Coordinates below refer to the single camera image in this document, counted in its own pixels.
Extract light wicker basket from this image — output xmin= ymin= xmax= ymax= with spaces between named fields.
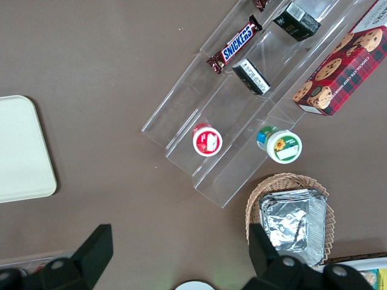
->
xmin=244 ymin=172 xmax=336 ymax=266

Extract green lidded sunflower cup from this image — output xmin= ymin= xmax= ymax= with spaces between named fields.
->
xmin=256 ymin=125 xmax=303 ymax=165

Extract clear acrylic tiered shelf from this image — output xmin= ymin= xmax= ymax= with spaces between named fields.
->
xmin=141 ymin=0 xmax=387 ymax=209

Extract cream rectangular tray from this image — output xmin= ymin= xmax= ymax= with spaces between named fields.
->
xmin=0 ymin=95 xmax=57 ymax=204

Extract white plastic snack bin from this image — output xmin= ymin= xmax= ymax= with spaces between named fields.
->
xmin=325 ymin=258 xmax=387 ymax=290

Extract red lidded yogurt cup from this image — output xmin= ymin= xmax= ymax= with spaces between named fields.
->
xmin=192 ymin=123 xmax=224 ymax=157

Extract red chocolate chip cookie box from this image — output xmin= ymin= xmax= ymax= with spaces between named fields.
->
xmin=291 ymin=0 xmax=387 ymax=117

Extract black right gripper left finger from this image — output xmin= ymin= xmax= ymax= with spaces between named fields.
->
xmin=24 ymin=223 xmax=114 ymax=290

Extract large clear cracker bag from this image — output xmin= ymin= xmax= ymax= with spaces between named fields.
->
xmin=361 ymin=270 xmax=377 ymax=288

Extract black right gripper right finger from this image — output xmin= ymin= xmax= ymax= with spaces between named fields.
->
xmin=241 ymin=222 xmax=325 ymax=290

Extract yellow snack packet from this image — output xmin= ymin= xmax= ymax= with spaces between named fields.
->
xmin=376 ymin=268 xmax=387 ymax=290

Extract small black carton box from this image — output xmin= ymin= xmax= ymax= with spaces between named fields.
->
xmin=272 ymin=1 xmax=322 ymax=42
xmin=232 ymin=58 xmax=272 ymax=97

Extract Snickers chocolate bar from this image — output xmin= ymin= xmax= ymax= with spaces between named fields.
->
xmin=252 ymin=0 xmax=270 ymax=13
xmin=207 ymin=14 xmax=263 ymax=75

